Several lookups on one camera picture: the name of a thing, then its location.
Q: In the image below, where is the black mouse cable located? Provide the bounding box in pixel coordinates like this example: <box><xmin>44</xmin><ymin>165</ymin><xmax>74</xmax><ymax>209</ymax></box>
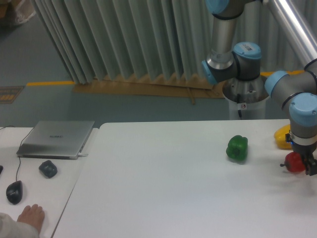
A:
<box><xmin>0</xmin><ymin>125</ymin><xmax>33</xmax><ymax>182</ymax></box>

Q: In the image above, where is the grey pleated curtain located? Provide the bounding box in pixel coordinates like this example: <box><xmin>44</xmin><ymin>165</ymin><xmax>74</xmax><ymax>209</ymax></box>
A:
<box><xmin>32</xmin><ymin>0</ymin><xmax>317</xmax><ymax>91</ymax></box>

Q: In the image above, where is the black pedestal cable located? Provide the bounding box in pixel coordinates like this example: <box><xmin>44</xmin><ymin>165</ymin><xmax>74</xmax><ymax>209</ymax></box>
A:
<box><xmin>236</xmin><ymin>93</ymin><xmax>243</xmax><ymax>120</ymax></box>

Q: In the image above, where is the white laptop plug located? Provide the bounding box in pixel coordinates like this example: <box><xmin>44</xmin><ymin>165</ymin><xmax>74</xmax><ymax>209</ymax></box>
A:
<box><xmin>78</xmin><ymin>153</ymin><xmax>89</xmax><ymax>157</ymax></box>

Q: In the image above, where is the brown cardboard sheet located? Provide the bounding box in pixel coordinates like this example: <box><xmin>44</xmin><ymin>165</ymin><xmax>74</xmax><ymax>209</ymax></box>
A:
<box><xmin>72</xmin><ymin>73</ymin><xmax>224</xmax><ymax>105</ymax></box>

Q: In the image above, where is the green bell pepper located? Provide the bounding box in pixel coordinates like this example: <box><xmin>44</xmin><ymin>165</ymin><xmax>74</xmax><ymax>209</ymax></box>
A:
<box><xmin>226</xmin><ymin>135</ymin><xmax>248</xmax><ymax>164</ymax></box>

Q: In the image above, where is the black computer mouse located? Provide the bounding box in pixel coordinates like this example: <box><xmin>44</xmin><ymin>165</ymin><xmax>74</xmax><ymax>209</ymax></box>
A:
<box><xmin>6</xmin><ymin>180</ymin><xmax>23</xmax><ymax>205</ymax></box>

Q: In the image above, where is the yellow bell pepper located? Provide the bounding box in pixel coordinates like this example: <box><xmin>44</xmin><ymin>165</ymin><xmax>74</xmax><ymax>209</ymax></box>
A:
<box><xmin>274</xmin><ymin>124</ymin><xmax>292</xmax><ymax>150</ymax></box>

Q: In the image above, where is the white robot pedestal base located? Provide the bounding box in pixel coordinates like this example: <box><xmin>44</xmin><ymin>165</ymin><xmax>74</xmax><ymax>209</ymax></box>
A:
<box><xmin>222</xmin><ymin>75</ymin><xmax>269</xmax><ymax>120</ymax></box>

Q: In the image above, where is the light grey sleeve forearm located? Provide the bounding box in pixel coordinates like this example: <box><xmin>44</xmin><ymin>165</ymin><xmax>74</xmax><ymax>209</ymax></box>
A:
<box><xmin>0</xmin><ymin>213</ymin><xmax>39</xmax><ymax>238</ymax></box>

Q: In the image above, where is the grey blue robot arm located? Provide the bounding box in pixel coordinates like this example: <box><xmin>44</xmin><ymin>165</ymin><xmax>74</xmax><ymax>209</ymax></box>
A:
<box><xmin>202</xmin><ymin>0</ymin><xmax>317</xmax><ymax>176</ymax></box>

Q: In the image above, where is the small black round object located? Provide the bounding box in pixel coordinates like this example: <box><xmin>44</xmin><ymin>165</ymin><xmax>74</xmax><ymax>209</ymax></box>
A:
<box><xmin>39</xmin><ymin>160</ymin><xmax>57</xmax><ymax>179</ymax></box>

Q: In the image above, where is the silver closed laptop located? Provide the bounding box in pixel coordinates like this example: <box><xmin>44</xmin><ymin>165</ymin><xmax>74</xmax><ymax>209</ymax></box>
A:
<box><xmin>16</xmin><ymin>120</ymin><xmax>95</xmax><ymax>160</ymax></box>

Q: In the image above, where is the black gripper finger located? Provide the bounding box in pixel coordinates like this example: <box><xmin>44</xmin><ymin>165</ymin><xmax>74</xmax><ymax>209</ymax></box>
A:
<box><xmin>303</xmin><ymin>159</ymin><xmax>317</xmax><ymax>176</ymax></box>

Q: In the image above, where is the red bell pepper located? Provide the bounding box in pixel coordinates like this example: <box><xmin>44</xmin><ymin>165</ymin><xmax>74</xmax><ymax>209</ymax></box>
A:
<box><xmin>280</xmin><ymin>152</ymin><xmax>306</xmax><ymax>173</ymax></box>

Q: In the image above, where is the person's bare hand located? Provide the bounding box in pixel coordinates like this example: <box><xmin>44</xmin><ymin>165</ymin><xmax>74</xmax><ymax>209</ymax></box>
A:
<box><xmin>17</xmin><ymin>204</ymin><xmax>45</xmax><ymax>234</ymax></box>

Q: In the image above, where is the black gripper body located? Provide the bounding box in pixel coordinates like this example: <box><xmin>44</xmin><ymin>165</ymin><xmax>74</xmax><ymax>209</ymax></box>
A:
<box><xmin>285</xmin><ymin>130</ymin><xmax>317</xmax><ymax>160</ymax></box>

